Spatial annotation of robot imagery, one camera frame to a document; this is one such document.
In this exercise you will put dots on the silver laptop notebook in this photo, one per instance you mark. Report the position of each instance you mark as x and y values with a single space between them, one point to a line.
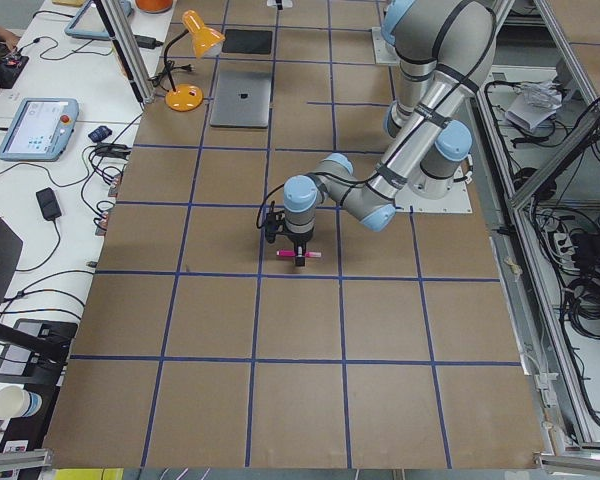
241 99

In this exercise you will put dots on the aluminium side frame rail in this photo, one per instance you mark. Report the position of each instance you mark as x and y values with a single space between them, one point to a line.
540 115

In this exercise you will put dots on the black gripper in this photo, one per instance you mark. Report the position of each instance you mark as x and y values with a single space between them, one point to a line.
299 240

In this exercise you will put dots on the black mousepad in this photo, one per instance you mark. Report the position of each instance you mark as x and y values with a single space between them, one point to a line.
247 41

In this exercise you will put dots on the paper cup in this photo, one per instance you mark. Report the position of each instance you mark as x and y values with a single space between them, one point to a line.
17 402

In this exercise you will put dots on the pink highlighter pen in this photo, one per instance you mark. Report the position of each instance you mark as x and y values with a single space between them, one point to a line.
290 254

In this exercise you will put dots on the teach pendant tablet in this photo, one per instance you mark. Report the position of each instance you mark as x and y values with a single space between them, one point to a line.
40 130

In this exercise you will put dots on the black power adapter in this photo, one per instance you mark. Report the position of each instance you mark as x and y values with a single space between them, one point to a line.
48 204

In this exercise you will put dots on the aluminium frame post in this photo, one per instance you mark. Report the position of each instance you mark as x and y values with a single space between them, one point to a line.
125 45

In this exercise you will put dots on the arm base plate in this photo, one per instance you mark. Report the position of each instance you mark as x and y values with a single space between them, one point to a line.
384 52
424 194

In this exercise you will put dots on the black monitor stand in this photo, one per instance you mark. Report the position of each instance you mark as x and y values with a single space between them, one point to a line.
33 350

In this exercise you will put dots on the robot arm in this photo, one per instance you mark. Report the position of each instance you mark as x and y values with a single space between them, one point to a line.
445 50

